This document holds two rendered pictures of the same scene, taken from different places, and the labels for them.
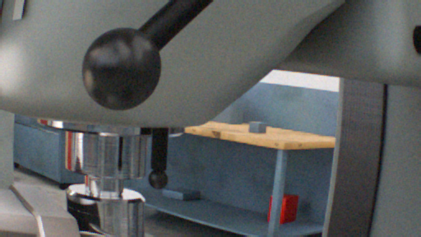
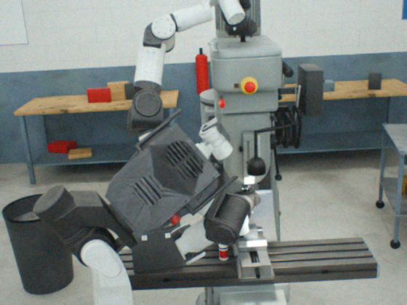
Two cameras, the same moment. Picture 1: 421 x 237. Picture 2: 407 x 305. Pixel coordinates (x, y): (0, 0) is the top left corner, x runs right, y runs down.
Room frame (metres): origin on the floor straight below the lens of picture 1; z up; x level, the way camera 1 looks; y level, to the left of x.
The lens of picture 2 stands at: (-0.73, 1.67, 2.11)
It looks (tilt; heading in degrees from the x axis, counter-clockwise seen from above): 18 degrees down; 311
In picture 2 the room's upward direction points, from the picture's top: 3 degrees counter-clockwise
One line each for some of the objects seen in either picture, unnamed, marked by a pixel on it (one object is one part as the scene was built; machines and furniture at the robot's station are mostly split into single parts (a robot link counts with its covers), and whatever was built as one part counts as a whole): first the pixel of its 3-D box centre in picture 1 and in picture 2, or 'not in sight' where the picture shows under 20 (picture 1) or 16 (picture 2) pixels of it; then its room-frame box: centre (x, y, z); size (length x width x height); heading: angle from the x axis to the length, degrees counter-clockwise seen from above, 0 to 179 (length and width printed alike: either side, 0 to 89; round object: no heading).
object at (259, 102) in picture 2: not in sight; (243, 91); (0.46, 0.02, 1.68); 0.34 x 0.24 x 0.10; 130
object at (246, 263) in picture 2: not in sight; (251, 247); (0.41, 0.07, 0.99); 0.35 x 0.15 x 0.11; 132
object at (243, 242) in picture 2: not in sight; (251, 243); (0.39, 0.09, 1.02); 0.12 x 0.06 x 0.04; 42
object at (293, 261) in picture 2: not in sight; (238, 263); (0.47, 0.09, 0.90); 1.24 x 0.23 x 0.08; 40
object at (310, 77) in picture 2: not in sight; (311, 89); (0.37, -0.39, 1.62); 0.20 x 0.09 x 0.21; 130
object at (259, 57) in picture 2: not in sight; (243, 61); (0.44, 0.04, 1.81); 0.47 x 0.26 x 0.16; 130
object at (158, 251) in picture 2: not in sight; (157, 243); (0.73, 0.34, 1.03); 0.22 x 0.12 x 0.20; 47
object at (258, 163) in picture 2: not in sight; (256, 165); (0.28, 0.20, 1.45); 0.07 x 0.07 x 0.06
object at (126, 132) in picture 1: (105, 120); not in sight; (0.43, 0.06, 1.31); 0.09 x 0.09 x 0.01
